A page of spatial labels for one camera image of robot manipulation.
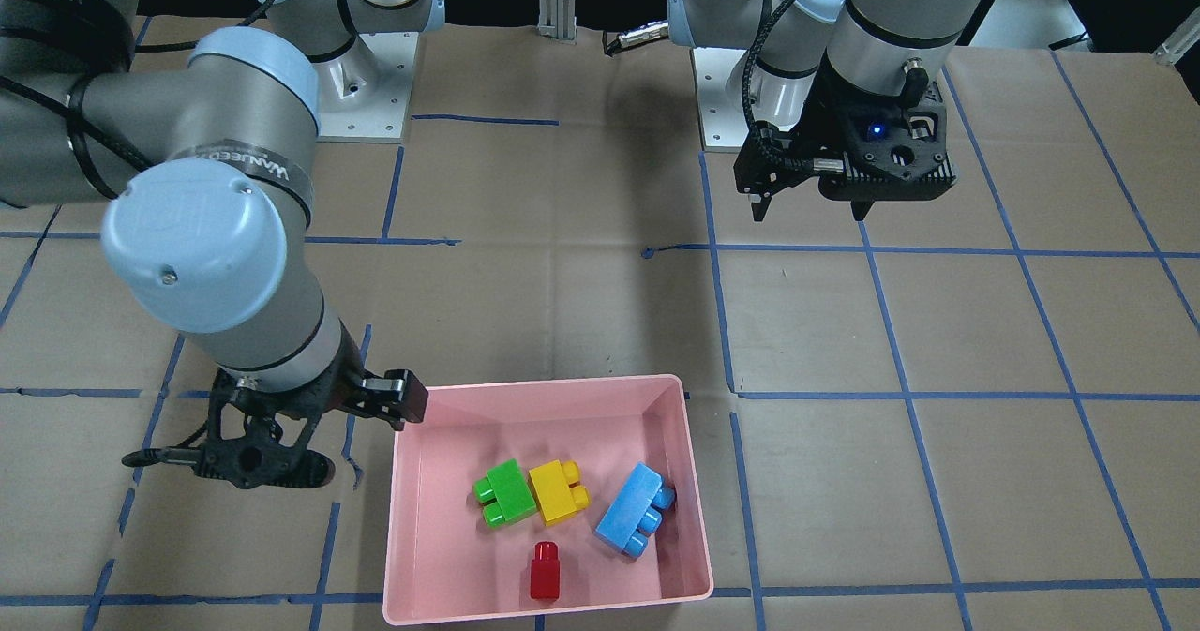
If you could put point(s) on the pink plastic box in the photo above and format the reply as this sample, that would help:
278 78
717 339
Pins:
444 565

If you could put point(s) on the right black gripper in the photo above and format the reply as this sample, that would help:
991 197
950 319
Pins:
330 389

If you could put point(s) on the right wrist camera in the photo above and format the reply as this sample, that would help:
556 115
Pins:
250 440

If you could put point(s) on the red block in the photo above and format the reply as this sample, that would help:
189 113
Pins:
545 572

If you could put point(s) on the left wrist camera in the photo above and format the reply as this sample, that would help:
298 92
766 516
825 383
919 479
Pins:
891 153

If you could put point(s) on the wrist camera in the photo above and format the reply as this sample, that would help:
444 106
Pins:
891 153
250 440

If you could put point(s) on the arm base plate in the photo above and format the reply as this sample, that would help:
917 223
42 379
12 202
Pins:
718 80
365 95

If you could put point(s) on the blue block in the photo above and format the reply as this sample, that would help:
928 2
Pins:
637 512

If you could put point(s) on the green block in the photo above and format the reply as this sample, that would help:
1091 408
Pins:
504 495

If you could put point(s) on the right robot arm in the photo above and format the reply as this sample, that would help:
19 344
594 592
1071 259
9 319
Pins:
206 173

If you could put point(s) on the yellow block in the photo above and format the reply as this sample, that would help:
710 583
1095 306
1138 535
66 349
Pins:
558 491

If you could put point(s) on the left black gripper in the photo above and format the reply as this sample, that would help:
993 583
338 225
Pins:
829 112

